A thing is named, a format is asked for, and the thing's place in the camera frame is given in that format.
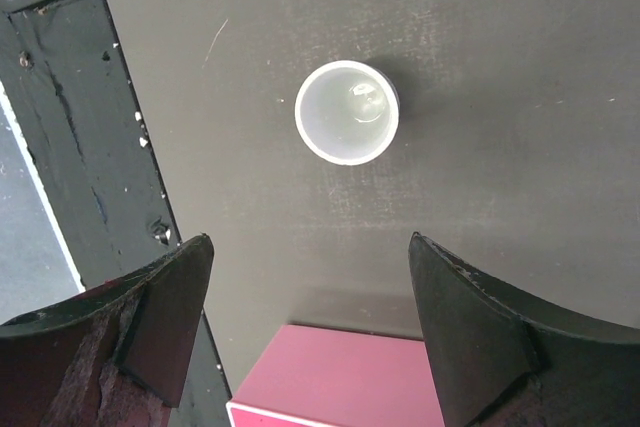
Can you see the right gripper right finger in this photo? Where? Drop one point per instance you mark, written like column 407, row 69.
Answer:
column 500, row 356

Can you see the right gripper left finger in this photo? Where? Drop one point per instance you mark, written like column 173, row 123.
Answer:
column 115, row 355

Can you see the white crucible cup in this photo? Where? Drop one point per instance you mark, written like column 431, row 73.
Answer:
column 347, row 112

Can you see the pink plastic bin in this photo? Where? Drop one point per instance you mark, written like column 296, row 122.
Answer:
column 310, row 376

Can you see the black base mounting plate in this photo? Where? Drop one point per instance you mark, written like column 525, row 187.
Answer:
column 65, row 73

